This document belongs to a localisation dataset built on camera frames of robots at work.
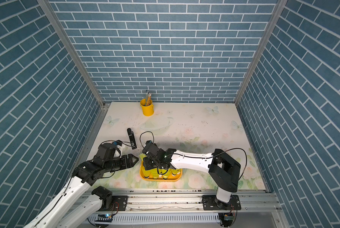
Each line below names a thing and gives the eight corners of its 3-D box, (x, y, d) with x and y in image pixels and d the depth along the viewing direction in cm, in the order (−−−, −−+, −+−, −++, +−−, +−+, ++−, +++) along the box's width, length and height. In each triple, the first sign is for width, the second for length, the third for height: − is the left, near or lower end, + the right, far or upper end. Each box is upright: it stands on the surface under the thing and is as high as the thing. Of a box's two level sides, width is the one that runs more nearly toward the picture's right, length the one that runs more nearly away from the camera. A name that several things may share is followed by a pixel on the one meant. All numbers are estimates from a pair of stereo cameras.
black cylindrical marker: (133, 149, 96) (131, 145, 92) (128, 132, 105) (126, 128, 101) (138, 147, 97) (136, 143, 93) (132, 131, 106) (131, 127, 102)
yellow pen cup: (141, 117, 115) (138, 107, 106) (143, 107, 121) (140, 98, 113) (153, 117, 115) (151, 108, 106) (154, 108, 122) (153, 98, 113)
